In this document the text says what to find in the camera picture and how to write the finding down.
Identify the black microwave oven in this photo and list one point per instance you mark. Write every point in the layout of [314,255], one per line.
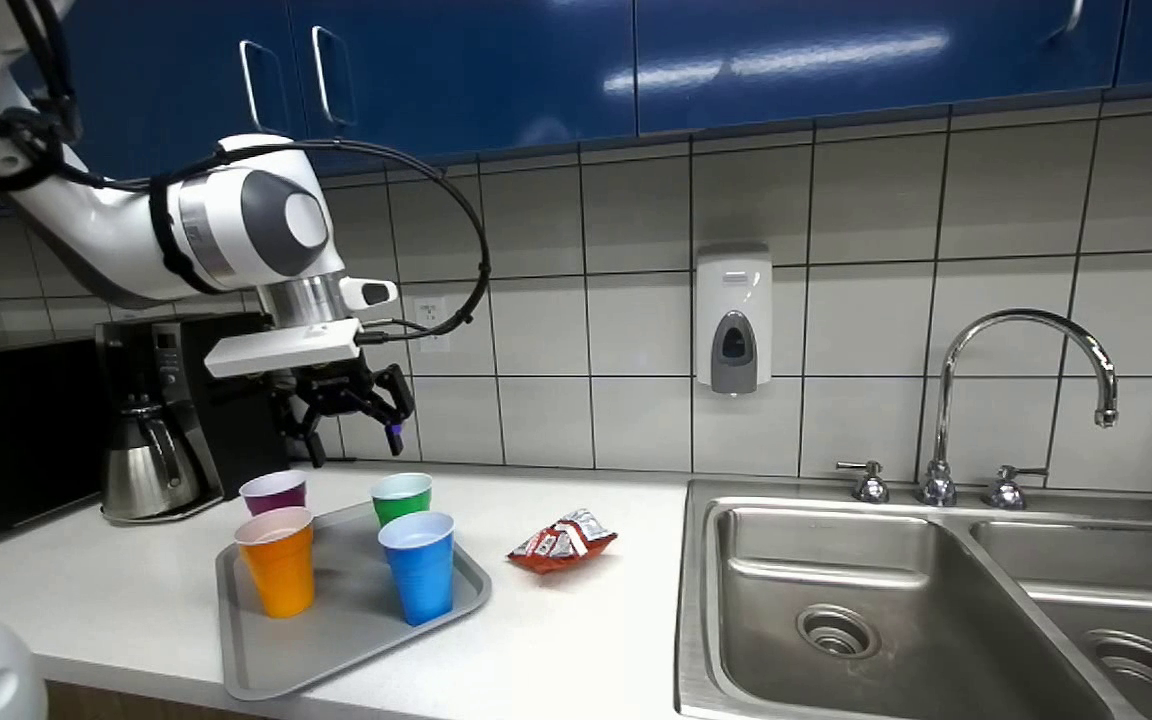
[16,443]

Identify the chrome gooseneck faucet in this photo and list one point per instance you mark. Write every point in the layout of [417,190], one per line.
[939,482]

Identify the white wall soap dispenser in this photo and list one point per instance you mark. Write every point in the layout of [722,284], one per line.
[734,347]

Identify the stainless steel double sink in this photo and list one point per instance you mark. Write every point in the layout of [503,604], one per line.
[760,626]

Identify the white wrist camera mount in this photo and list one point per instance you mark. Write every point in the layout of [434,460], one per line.
[289,342]

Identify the grey plastic tray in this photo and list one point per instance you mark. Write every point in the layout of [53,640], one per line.
[338,640]

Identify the red snack bag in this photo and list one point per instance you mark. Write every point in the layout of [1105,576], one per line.
[561,547]

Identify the green plastic cup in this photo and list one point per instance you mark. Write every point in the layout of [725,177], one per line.
[400,502]

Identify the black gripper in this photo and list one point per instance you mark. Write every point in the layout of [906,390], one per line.
[333,384]

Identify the orange plastic cup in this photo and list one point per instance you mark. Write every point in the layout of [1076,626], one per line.
[283,565]

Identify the stainless steel coffee carafe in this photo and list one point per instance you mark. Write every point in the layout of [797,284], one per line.
[141,464]

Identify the black coffee maker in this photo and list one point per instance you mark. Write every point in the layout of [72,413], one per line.
[190,402]

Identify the magenta plastic cup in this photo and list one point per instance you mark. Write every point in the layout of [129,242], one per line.
[272,492]

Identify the wooden lower cabinet front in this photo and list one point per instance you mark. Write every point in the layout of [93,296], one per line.
[108,706]

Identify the blue plastic cup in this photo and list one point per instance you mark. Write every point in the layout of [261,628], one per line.
[421,573]

